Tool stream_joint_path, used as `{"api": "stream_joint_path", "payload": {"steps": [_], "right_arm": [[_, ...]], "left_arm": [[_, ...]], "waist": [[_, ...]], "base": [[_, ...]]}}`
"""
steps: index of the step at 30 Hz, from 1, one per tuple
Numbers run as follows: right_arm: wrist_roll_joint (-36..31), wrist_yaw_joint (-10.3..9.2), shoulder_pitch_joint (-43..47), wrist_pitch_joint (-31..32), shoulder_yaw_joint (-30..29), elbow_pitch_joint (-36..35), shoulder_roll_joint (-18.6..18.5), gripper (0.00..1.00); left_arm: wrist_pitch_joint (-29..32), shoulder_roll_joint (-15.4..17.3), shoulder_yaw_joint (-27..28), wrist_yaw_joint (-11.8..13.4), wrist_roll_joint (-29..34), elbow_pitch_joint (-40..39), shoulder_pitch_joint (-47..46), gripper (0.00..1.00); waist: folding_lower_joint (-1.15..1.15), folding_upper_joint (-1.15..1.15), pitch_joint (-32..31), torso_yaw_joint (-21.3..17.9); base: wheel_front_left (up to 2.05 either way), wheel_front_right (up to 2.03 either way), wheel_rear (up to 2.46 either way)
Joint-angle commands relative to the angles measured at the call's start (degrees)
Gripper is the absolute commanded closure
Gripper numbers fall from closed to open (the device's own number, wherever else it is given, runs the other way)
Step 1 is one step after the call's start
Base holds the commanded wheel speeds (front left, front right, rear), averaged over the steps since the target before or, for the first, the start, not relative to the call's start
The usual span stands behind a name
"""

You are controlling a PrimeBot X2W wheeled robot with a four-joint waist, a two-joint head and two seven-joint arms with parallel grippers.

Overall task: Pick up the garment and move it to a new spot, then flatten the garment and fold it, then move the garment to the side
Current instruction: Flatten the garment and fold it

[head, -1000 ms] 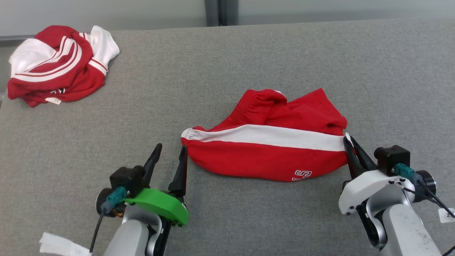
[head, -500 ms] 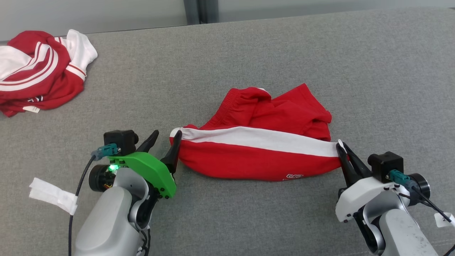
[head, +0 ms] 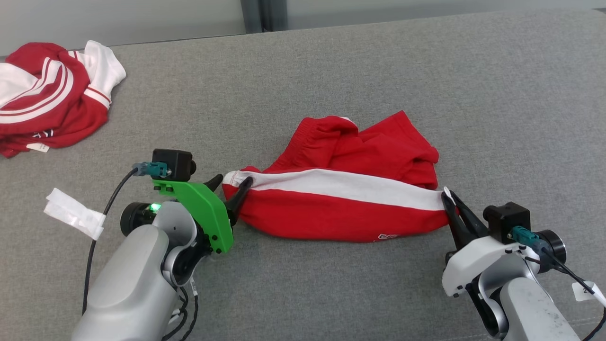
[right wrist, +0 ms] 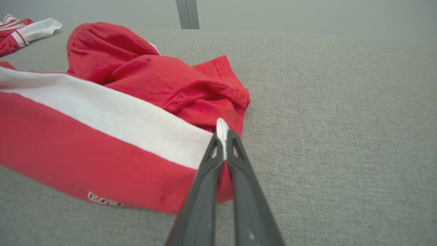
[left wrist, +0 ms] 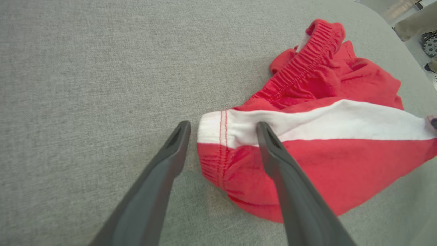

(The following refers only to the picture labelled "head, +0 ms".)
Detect red and white t-shirt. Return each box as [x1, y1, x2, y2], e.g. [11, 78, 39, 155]
[0, 40, 127, 159]

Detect teal left camera connector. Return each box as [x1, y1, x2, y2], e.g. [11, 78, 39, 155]
[132, 162, 170, 177]

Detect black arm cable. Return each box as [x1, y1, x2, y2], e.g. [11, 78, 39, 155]
[523, 246, 606, 341]
[82, 168, 139, 316]

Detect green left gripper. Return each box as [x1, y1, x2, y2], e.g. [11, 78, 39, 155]
[152, 174, 254, 254]

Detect white tape on left cable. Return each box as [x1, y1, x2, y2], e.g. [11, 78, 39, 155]
[44, 188, 106, 241]

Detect teal right camera connector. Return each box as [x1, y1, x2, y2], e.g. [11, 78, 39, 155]
[510, 225, 541, 248]

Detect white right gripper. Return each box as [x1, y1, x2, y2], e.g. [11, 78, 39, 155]
[441, 187, 526, 298]

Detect grey partition post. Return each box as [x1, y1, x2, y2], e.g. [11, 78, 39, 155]
[263, 0, 288, 33]
[241, 0, 264, 35]

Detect red shorts with white stripe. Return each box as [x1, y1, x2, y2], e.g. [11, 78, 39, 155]
[222, 110, 458, 243]

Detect teal camera connector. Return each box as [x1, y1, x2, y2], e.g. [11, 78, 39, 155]
[132, 162, 170, 177]
[510, 225, 541, 248]

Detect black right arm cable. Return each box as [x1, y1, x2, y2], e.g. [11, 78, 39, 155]
[523, 246, 606, 341]

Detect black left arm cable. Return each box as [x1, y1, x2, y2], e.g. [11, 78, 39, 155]
[82, 168, 139, 316]

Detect white tag on right cable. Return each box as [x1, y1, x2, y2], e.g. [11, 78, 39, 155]
[572, 281, 606, 309]

